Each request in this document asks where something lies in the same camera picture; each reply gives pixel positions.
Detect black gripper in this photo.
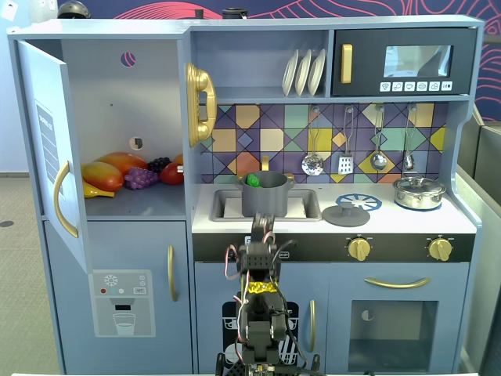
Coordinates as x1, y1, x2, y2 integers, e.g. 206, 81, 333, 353
248, 211, 278, 247

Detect blue shopping list cabinet door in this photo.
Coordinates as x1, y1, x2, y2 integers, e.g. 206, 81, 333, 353
16, 40, 93, 275

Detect gray plastic pot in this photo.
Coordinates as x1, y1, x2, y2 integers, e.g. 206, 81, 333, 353
235, 171, 295, 218

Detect gray plastic sink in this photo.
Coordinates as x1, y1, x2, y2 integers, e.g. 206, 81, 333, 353
209, 188, 323, 223

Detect gold toy faucet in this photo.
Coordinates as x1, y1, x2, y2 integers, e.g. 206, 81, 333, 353
234, 155, 296, 183

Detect steel toy skimmer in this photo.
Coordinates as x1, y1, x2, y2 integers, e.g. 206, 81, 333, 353
301, 106, 325, 176

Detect gray pot lid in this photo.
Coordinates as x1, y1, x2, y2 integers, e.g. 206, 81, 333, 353
321, 194, 371, 228

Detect blue oven door with window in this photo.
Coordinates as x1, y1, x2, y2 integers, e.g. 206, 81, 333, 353
328, 262, 470, 374

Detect gold stove knob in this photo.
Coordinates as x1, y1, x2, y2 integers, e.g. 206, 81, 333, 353
427, 237, 454, 262
347, 237, 373, 262

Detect steel slotted toy spatula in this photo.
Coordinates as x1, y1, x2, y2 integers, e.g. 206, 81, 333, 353
337, 106, 355, 175

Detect red toy tomato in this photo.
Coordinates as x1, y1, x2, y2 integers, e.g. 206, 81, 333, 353
158, 162, 185, 186

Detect dark toy grapes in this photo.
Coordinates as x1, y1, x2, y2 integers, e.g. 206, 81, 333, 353
147, 156, 172, 175

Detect steel toy ladle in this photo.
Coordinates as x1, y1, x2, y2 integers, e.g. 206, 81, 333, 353
369, 104, 388, 172

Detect purple toy grapes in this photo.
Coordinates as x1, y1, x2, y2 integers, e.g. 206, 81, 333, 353
124, 167, 160, 191

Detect gold toy telephone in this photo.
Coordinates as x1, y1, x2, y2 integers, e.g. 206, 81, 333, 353
185, 62, 218, 148

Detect white toy plate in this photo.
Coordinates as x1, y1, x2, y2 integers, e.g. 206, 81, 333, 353
282, 49, 301, 97
307, 48, 327, 96
294, 49, 313, 97

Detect orange red toy mango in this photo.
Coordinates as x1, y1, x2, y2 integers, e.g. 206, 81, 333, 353
93, 151, 150, 177

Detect steel toy pot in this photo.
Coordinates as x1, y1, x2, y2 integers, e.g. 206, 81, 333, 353
393, 186, 445, 210

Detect steel toy spoon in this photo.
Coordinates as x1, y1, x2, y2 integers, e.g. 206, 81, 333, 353
402, 104, 418, 172

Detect steel pot lid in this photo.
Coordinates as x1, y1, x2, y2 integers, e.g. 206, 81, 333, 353
392, 175, 447, 193

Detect yellow red toy mango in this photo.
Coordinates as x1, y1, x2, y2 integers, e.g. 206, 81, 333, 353
81, 161, 124, 193

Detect yellow toy banana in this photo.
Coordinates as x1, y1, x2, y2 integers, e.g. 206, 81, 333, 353
82, 182, 117, 200

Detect black toy microwave door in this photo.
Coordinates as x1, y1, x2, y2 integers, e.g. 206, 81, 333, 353
331, 27, 478, 97

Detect blue fridge door with dispenser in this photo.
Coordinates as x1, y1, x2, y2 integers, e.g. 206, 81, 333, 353
43, 219, 193, 375

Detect black round object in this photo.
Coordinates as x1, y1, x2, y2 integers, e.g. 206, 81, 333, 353
222, 6, 250, 20

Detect gray desk divider panel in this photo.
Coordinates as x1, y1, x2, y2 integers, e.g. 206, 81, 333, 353
455, 105, 501, 376

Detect blue wooden toy kitchen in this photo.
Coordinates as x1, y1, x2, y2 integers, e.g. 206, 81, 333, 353
6, 15, 486, 375

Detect dark helmet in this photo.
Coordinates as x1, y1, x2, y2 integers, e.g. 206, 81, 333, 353
57, 0, 92, 20

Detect gold fridge door handle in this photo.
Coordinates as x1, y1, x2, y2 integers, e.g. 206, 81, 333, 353
167, 244, 178, 303

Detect gold cupboard door handle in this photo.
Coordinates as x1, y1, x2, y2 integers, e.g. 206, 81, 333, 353
308, 299, 317, 353

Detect gold oven handle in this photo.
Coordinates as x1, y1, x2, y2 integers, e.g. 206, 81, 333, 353
363, 277, 432, 290

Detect gold microwave handle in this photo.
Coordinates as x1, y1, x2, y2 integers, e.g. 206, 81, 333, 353
340, 43, 354, 85

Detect gold cabinet door handle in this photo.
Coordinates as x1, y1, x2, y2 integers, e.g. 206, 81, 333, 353
52, 160, 80, 239

